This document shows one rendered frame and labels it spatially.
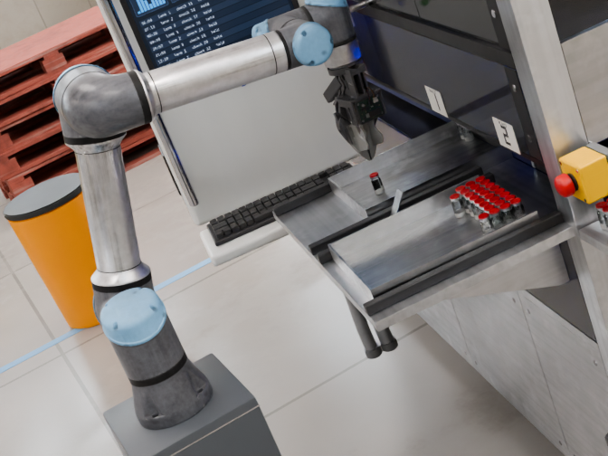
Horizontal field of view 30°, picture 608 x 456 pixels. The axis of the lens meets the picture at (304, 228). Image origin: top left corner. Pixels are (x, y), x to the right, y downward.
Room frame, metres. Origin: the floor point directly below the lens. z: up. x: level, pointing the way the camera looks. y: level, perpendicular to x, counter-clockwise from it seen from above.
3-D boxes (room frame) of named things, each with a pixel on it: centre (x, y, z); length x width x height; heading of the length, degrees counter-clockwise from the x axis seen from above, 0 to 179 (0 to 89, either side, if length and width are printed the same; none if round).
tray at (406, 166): (2.32, -0.28, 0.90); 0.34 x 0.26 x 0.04; 99
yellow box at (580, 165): (1.75, -0.49, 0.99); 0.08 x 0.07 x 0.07; 99
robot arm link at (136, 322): (1.92, 0.35, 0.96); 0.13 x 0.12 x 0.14; 12
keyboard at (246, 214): (2.64, 0.02, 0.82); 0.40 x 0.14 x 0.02; 96
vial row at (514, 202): (1.98, -0.37, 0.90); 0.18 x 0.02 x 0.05; 8
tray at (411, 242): (1.96, -0.22, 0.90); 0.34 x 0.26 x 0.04; 98
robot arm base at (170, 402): (1.91, 0.35, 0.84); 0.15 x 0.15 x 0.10
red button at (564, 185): (1.74, -0.44, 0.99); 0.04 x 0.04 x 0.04; 9
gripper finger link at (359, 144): (2.16, -0.17, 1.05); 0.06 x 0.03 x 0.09; 19
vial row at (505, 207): (1.98, -0.35, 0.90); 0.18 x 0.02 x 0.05; 8
